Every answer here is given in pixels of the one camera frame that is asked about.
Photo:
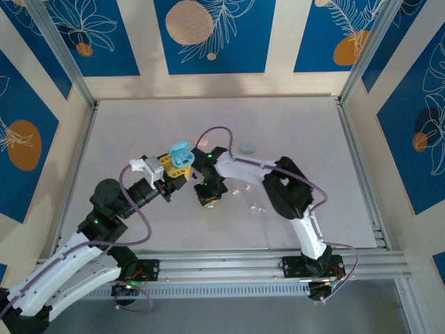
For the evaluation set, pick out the green earbud charging case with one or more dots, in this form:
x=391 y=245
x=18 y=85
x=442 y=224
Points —
x=247 y=147

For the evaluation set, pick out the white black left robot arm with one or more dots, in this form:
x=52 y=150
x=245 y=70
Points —
x=90 y=275

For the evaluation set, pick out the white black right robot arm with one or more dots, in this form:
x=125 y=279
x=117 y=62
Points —
x=243 y=170

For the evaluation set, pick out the aluminium table side rail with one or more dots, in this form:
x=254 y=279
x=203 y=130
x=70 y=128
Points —
x=361 y=174
x=75 y=174

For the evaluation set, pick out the blue earbud charging case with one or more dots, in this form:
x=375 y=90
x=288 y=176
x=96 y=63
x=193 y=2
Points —
x=181 y=154

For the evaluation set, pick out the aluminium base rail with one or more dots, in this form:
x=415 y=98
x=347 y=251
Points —
x=222 y=268

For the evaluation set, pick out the pink earbud charging case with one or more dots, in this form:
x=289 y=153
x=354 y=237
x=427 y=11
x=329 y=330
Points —
x=203 y=141

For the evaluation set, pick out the aluminium frame post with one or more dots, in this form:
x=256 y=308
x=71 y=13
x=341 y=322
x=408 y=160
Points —
x=59 y=45
x=368 y=41

